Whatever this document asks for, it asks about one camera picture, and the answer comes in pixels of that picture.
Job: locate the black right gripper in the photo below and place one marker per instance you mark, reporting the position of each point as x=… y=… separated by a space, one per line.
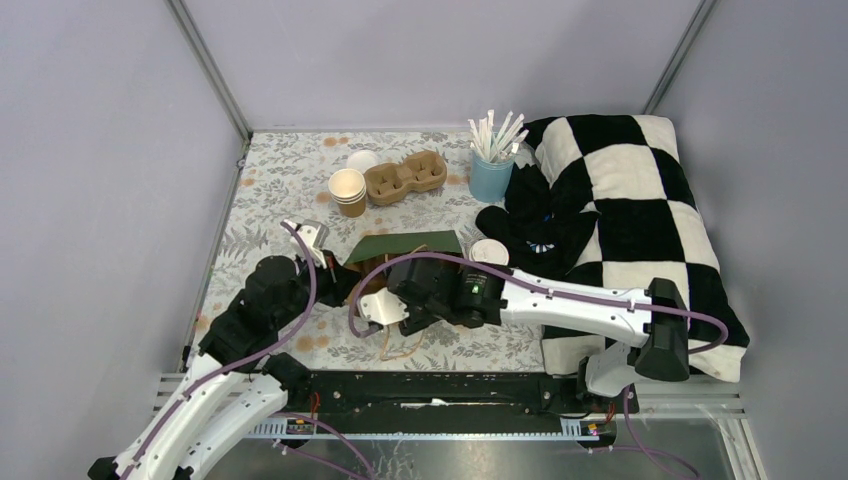
x=411 y=319

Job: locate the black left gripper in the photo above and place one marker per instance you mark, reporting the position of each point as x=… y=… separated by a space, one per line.
x=340 y=279

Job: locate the green brown paper bag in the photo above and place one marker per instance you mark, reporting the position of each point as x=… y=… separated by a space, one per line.
x=372 y=251

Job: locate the stack of white cup lids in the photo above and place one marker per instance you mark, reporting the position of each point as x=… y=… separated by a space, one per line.
x=362 y=160

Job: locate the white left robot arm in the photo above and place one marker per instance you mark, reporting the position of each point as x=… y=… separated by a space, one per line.
x=238 y=378

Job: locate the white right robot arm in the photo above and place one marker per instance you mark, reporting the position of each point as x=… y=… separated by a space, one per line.
x=648 y=327

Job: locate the stack of brown paper cups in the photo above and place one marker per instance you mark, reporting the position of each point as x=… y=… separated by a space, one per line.
x=347 y=187

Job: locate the floral table mat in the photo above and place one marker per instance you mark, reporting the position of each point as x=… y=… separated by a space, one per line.
x=285 y=176

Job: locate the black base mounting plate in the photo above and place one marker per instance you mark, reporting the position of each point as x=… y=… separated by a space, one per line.
x=426 y=402

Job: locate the blue straw holder cup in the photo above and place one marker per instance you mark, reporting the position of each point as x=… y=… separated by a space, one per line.
x=489 y=181

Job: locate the black cloth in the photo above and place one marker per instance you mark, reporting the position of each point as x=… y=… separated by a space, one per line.
x=538 y=240

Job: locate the white wrapped straws bundle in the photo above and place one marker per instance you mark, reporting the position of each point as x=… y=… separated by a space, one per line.
x=496 y=143

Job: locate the black white checkered blanket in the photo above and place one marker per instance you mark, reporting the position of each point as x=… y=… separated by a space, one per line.
x=624 y=171

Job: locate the aluminium frame rail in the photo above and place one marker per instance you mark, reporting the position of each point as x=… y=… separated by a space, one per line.
x=697 y=399

